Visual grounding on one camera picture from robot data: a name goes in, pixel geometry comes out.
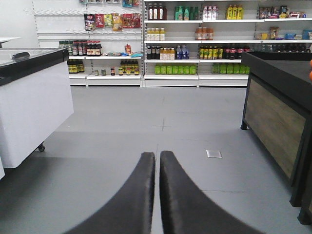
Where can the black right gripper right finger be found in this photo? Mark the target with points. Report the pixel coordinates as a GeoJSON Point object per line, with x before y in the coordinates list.
{"type": "Point", "coordinates": [185, 209]}

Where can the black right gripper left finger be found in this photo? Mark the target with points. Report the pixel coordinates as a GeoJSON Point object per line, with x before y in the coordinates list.
{"type": "Point", "coordinates": [130, 210]}

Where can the metal floor outlet plate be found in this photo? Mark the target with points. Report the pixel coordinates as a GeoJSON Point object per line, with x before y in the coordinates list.
{"type": "Point", "coordinates": [213, 154]}

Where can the black wooden produce stand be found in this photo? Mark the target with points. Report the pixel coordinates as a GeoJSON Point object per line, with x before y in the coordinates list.
{"type": "Point", "coordinates": [278, 110]}

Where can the far white chest freezer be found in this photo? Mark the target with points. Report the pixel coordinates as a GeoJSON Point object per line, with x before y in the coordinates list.
{"type": "Point", "coordinates": [35, 99]}

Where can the white store shelving unit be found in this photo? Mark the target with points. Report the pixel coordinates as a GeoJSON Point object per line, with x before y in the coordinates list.
{"type": "Point", "coordinates": [159, 43]}

